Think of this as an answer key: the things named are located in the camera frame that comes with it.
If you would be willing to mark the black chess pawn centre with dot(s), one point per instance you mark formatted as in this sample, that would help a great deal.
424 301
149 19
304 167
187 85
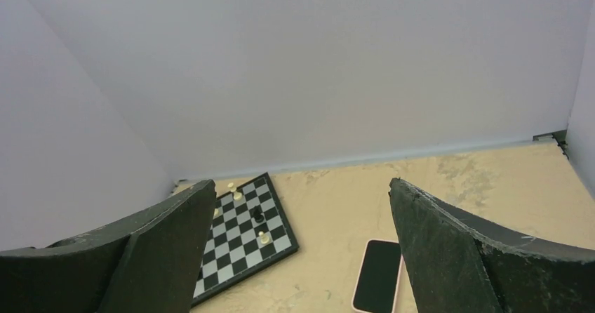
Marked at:
257 214

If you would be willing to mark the phone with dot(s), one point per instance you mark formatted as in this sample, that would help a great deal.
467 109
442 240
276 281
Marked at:
377 285

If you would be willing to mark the black and white chessboard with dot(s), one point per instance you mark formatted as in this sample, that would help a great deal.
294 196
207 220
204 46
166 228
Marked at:
233 250

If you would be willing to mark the white chess pawn far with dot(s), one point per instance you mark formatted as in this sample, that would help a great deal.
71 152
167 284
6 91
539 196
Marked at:
231 187

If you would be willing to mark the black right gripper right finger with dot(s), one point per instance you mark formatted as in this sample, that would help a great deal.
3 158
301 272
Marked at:
460 262

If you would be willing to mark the white chess pawn right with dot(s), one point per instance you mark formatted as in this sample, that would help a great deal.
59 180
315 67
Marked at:
264 238

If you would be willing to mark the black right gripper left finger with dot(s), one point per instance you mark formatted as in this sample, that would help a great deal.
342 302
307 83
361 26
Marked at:
145 262

